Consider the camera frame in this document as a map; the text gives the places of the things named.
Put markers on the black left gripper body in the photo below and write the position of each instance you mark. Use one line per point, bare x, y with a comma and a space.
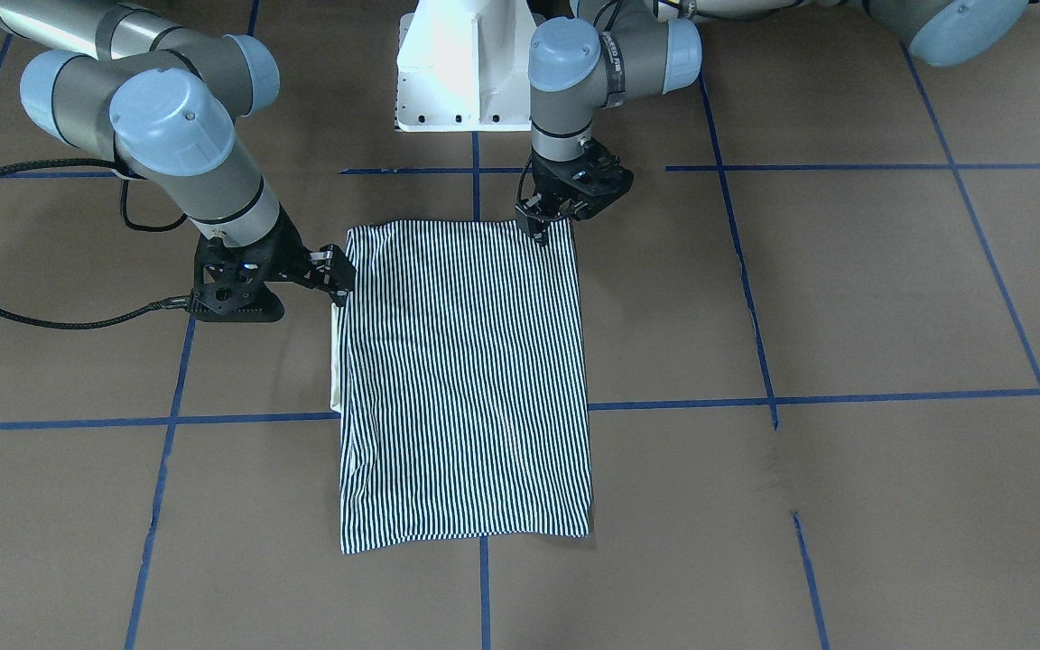
550, 191

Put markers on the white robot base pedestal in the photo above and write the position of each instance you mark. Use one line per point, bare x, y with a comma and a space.
462, 66

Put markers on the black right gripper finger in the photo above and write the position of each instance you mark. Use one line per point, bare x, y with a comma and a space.
333, 274

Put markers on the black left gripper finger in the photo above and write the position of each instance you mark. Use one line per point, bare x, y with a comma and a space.
537, 227

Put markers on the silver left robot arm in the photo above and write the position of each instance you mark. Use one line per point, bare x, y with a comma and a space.
608, 52

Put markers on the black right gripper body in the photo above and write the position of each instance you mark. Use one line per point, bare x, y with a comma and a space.
288, 250

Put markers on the navy white striped polo shirt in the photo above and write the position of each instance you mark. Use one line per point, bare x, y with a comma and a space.
458, 372

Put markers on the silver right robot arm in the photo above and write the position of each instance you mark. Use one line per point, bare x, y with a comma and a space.
152, 100

